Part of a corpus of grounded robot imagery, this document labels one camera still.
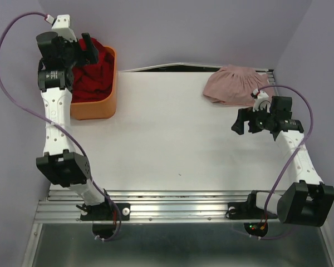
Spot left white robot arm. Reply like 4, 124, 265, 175
36, 32, 113, 219

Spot pink pleated skirt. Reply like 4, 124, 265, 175
203, 65, 269, 106

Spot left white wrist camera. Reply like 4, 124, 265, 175
45, 14, 77, 42

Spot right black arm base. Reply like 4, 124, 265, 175
225, 190, 281, 220

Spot orange plastic basket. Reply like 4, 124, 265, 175
70, 46, 118, 120

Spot red pleated skirt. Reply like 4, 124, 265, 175
72, 38, 115, 103

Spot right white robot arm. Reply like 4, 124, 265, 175
229, 91, 334, 227

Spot aluminium rail frame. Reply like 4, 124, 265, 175
21, 65, 334, 267

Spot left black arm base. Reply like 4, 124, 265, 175
76, 203, 131, 221

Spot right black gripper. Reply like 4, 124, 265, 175
230, 103, 275, 135

